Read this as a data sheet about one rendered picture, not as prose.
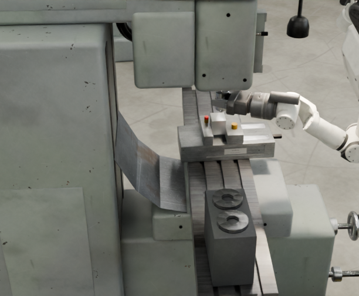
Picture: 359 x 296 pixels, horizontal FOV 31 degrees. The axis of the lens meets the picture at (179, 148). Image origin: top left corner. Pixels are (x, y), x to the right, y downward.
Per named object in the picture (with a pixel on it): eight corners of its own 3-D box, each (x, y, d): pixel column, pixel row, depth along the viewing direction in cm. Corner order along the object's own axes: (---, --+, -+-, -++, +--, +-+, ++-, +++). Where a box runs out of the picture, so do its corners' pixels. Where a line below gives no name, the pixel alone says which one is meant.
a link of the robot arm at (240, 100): (236, 80, 223) (270, 85, 219) (235, 105, 228) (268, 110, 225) (226, 97, 213) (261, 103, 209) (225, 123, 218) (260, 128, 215)
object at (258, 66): (261, 67, 217) (265, 7, 205) (262, 73, 214) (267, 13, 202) (249, 67, 217) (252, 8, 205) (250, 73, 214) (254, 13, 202)
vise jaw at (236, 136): (237, 122, 250) (237, 113, 248) (243, 143, 237) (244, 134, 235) (221, 123, 249) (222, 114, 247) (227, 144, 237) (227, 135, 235)
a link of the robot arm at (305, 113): (279, 98, 220) (311, 118, 222) (273, 116, 215) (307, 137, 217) (290, 87, 215) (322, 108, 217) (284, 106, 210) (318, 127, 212)
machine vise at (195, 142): (266, 135, 255) (268, 111, 248) (274, 157, 242) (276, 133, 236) (177, 140, 252) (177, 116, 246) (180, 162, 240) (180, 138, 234)
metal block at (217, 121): (223, 125, 245) (223, 112, 241) (225, 134, 240) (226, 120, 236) (209, 126, 244) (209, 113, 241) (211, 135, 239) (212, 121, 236)
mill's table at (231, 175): (233, 101, 293) (233, 86, 289) (277, 312, 190) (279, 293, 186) (182, 102, 292) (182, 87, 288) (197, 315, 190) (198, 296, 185)
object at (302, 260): (305, 286, 296) (319, 181, 263) (320, 343, 270) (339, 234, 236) (128, 292, 294) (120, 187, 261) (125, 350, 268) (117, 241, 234)
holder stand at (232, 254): (241, 234, 207) (244, 184, 196) (253, 284, 189) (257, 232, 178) (203, 236, 206) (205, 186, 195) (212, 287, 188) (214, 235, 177)
